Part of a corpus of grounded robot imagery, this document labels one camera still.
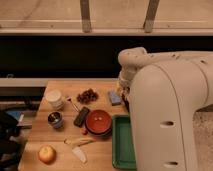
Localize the peeled banana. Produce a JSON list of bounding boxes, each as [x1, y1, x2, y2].
[[64, 138, 93, 163]]

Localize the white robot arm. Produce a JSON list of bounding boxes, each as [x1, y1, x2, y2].
[[118, 47, 213, 171]]

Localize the white paper cup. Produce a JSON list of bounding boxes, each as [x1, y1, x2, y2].
[[45, 90, 64, 110]]

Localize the metal cup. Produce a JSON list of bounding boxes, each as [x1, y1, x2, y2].
[[48, 112, 63, 129]]

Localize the blue sponge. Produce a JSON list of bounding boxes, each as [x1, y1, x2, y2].
[[108, 91, 121, 106]]

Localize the bunch of dark grapes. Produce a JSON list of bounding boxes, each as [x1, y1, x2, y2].
[[77, 89, 99, 104]]

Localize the red bowl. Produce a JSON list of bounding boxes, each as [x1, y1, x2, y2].
[[85, 110, 112, 136]]

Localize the thin stick utensil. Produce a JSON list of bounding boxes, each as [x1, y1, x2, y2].
[[66, 96, 80, 112]]

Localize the small orange object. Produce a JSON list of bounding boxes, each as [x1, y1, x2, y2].
[[81, 128, 88, 135]]

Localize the green tray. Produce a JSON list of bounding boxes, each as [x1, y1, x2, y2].
[[112, 115, 136, 170]]

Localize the yellow apple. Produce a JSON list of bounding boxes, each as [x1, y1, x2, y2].
[[38, 145, 56, 164]]

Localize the dark bag on floor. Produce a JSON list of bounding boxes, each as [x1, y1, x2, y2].
[[0, 110, 21, 171]]

